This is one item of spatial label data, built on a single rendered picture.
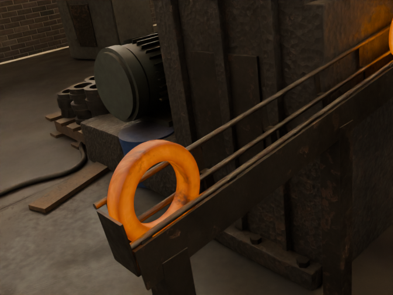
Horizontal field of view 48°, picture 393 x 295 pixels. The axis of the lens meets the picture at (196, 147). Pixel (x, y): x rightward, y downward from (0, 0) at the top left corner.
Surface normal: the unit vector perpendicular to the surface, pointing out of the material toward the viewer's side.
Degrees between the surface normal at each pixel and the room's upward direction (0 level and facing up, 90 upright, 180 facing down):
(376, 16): 90
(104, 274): 0
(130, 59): 45
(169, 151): 90
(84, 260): 0
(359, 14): 90
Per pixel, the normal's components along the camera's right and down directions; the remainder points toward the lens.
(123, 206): 0.69, 0.19
